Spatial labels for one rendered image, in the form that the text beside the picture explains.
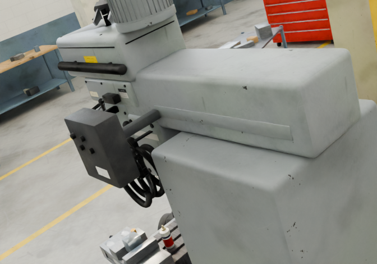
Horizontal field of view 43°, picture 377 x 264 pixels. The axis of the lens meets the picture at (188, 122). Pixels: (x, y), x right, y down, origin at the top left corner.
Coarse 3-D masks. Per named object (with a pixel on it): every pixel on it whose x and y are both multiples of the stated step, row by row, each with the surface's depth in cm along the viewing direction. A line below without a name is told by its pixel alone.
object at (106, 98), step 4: (104, 96) 167; (108, 96) 165; (112, 96) 163; (116, 96) 164; (100, 100) 172; (104, 100) 168; (108, 100) 166; (112, 100) 163; (116, 100) 164; (120, 100) 165
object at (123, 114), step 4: (108, 104) 181; (112, 104) 179; (116, 104) 177; (120, 104) 174; (120, 108) 175; (124, 108) 173; (120, 112) 176; (124, 112) 173; (120, 116) 178; (124, 116) 175; (120, 120) 179; (124, 120) 177; (128, 120) 174; (132, 136) 178
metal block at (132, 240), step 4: (132, 232) 193; (128, 236) 190; (132, 236) 190; (136, 236) 189; (140, 236) 190; (124, 240) 189; (128, 240) 188; (132, 240) 188; (136, 240) 189; (140, 240) 190; (124, 244) 191; (128, 244) 187; (132, 244) 188; (136, 244) 189; (128, 248) 188; (132, 248) 188; (128, 252) 191
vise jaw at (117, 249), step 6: (138, 228) 201; (144, 234) 197; (120, 240) 196; (144, 240) 197; (114, 246) 194; (120, 246) 193; (114, 252) 190; (120, 252) 191; (126, 252) 193; (120, 258) 191
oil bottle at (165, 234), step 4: (164, 228) 197; (160, 232) 198; (164, 232) 197; (168, 232) 197; (164, 236) 197; (168, 236) 198; (164, 240) 198; (168, 240) 198; (172, 240) 200; (164, 244) 200; (168, 244) 199; (172, 244) 199; (168, 248) 200
